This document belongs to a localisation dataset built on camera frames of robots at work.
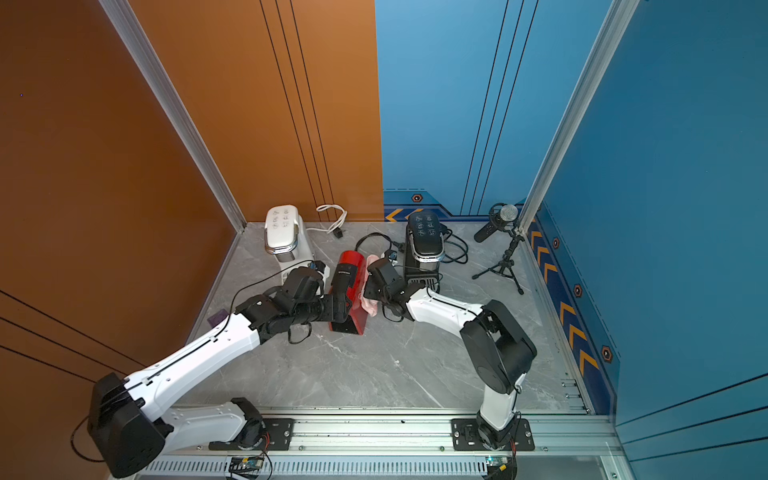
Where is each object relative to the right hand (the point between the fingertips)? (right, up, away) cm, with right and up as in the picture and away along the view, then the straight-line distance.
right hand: (367, 284), depth 90 cm
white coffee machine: (-24, +14, -3) cm, 28 cm away
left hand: (-6, -3, -10) cm, 12 cm away
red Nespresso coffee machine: (-2, +2, -6) cm, 7 cm away
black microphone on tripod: (+41, +20, -1) cm, 46 cm away
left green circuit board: (-28, -42, -18) cm, 54 cm away
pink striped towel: (+1, -6, -7) cm, 9 cm away
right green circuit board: (+33, -42, -18) cm, 57 cm away
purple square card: (-45, -10, -1) cm, 46 cm away
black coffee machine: (+17, +10, -7) cm, 21 cm away
